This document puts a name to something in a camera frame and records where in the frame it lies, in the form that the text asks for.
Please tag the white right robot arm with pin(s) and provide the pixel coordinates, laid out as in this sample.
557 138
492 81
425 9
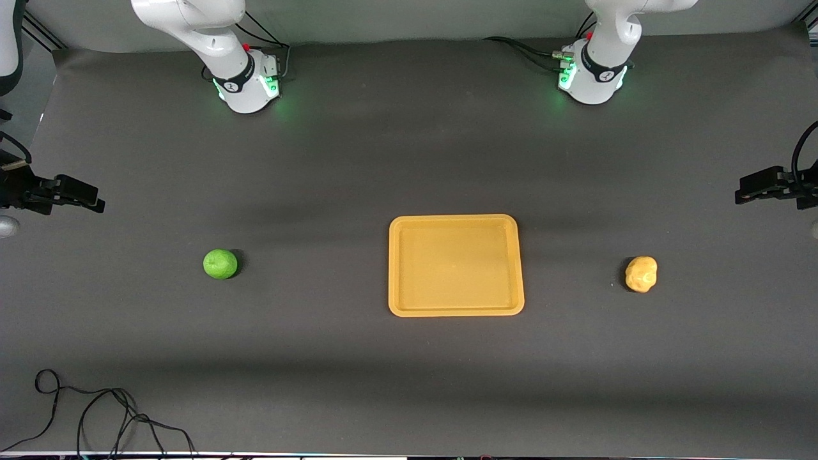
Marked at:
192 25

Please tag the dark grey table mat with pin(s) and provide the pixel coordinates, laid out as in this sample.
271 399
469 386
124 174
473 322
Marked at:
383 160

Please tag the orange plastic tray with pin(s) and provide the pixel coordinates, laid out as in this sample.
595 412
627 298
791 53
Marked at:
447 268

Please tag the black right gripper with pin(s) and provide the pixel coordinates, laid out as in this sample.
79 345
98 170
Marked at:
19 190

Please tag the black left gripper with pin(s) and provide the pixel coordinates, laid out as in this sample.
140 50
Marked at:
804 190

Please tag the yellow potato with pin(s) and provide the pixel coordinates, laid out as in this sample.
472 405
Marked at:
641 273

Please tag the black frame rail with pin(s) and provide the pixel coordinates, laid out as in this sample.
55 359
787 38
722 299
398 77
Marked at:
45 32

